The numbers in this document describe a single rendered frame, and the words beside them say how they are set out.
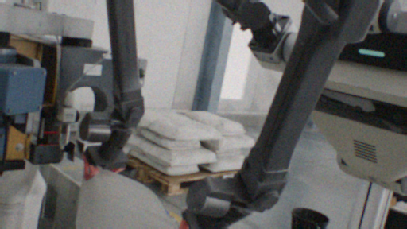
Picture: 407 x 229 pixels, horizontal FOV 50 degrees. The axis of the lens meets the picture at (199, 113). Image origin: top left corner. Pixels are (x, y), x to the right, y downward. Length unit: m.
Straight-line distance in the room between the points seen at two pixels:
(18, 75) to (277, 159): 0.50
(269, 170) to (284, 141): 0.06
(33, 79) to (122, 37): 0.21
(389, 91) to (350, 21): 0.49
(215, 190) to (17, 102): 0.42
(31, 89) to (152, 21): 5.58
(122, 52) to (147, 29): 5.42
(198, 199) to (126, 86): 0.38
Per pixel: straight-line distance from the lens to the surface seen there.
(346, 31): 0.57
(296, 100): 0.66
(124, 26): 0.99
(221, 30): 7.11
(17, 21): 0.95
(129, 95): 1.06
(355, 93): 1.08
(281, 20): 1.26
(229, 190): 0.79
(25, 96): 0.93
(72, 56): 1.24
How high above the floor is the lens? 1.42
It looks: 9 degrees down
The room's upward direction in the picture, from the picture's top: 11 degrees clockwise
